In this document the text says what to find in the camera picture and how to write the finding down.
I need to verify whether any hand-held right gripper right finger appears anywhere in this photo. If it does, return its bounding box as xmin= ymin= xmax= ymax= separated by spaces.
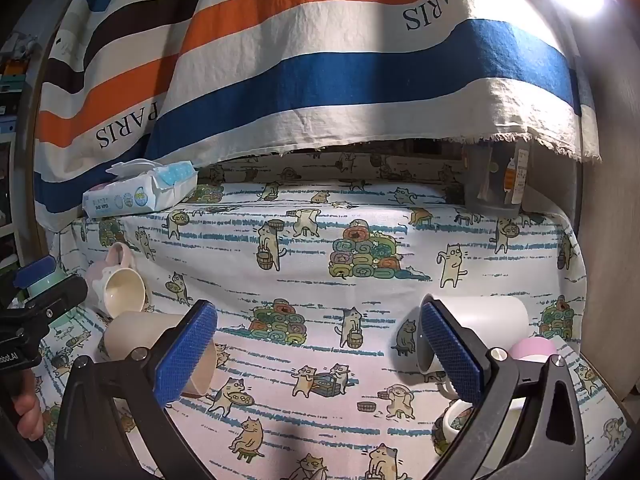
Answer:
xmin=419 ymin=294 xmax=587 ymax=480

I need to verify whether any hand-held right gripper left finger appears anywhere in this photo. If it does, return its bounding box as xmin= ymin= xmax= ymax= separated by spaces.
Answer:
xmin=54 ymin=299 xmax=219 ymax=480

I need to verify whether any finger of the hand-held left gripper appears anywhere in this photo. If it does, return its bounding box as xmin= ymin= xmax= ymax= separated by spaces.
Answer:
xmin=12 ymin=255 xmax=57 ymax=288
xmin=0 ymin=274 xmax=89 ymax=332

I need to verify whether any beige cup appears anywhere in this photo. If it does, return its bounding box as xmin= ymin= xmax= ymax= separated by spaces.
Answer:
xmin=101 ymin=310 xmax=219 ymax=398

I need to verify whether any patterned small cup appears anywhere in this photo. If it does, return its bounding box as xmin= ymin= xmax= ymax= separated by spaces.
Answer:
xmin=432 ymin=400 xmax=476 ymax=449

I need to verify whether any person's left hand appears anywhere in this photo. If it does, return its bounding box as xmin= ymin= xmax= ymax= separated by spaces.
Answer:
xmin=11 ymin=372 xmax=46 ymax=441

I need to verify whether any white mug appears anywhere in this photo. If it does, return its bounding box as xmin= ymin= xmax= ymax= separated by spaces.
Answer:
xmin=410 ymin=295 xmax=531 ymax=402

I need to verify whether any wet wipes pack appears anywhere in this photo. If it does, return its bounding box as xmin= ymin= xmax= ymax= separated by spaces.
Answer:
xmin=81 ymin=158 xmax=199 ymax=219

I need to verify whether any cat printed tablecloth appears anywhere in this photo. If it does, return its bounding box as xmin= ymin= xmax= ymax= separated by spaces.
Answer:
xmin=40 ymin=152 xmax=640 ymax=480

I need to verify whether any clear plastic container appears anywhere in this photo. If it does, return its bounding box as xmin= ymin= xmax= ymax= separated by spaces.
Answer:
xmin=461 ymin=137 xmax=535 ymax=217

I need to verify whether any striped blanket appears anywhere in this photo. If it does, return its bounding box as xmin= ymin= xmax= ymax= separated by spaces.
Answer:
xmin=32 ymin=0 xmax=603 ymax=233

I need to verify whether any white cup with pink handle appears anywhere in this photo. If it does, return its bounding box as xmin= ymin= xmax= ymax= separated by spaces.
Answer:
xmin=86 ymin=241 xmax=151 ymax=319

